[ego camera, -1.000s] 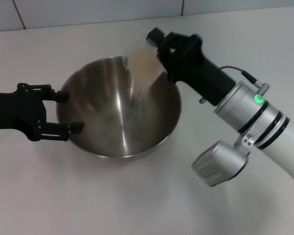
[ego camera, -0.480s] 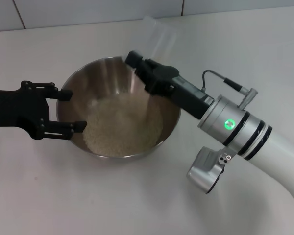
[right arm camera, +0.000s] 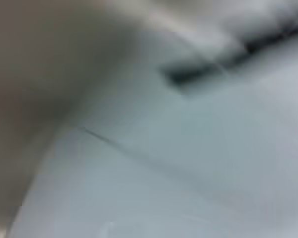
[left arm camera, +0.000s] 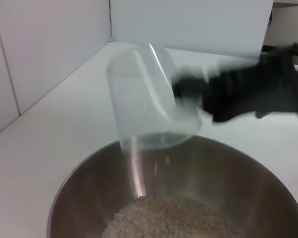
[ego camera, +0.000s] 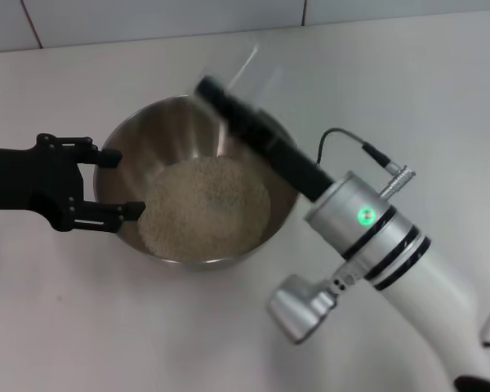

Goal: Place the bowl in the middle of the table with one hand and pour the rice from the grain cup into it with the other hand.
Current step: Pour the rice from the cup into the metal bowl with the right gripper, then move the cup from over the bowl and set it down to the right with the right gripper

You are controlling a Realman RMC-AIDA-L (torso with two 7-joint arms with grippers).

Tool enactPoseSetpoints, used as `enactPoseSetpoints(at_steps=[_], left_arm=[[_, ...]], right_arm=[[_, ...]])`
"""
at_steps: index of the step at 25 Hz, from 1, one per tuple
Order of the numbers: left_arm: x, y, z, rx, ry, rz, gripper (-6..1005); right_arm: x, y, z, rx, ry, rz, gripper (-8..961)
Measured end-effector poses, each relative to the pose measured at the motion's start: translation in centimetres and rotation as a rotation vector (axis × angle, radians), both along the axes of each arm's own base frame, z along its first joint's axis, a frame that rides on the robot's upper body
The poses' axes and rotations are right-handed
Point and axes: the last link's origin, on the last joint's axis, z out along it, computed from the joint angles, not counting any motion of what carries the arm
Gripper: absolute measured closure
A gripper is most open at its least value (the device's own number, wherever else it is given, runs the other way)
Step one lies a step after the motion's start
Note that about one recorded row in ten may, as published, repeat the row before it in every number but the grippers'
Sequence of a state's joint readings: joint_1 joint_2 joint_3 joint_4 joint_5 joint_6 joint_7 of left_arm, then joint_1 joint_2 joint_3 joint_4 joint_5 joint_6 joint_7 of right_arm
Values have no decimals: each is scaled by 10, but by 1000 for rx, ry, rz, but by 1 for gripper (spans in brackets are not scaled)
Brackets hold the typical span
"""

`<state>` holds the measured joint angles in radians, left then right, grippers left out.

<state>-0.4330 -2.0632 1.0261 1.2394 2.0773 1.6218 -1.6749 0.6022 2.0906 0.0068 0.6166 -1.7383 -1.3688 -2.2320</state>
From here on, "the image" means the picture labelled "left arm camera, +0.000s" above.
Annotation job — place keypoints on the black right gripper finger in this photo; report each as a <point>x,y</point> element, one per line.
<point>191,89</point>
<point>198,70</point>

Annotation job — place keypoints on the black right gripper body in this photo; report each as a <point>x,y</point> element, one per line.
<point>258,91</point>

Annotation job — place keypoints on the clear plastic measuring cup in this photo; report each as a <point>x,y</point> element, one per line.
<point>139,99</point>

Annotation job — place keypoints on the stainless steel mixing bowl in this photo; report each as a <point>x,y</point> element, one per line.
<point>213,173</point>

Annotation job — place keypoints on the white rice grains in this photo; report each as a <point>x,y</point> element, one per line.
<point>169,218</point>

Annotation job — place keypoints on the white backdrop board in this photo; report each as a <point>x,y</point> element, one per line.
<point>188,24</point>

